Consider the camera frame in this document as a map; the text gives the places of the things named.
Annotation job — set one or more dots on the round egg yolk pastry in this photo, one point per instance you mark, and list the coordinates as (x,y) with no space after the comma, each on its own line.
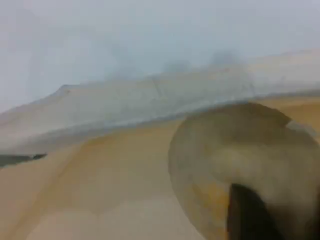
(212,140)

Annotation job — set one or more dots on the white canvas handbag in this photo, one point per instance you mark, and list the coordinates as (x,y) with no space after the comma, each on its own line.
(100,175)

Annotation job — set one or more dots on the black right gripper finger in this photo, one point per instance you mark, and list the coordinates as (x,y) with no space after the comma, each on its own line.
(250,217)

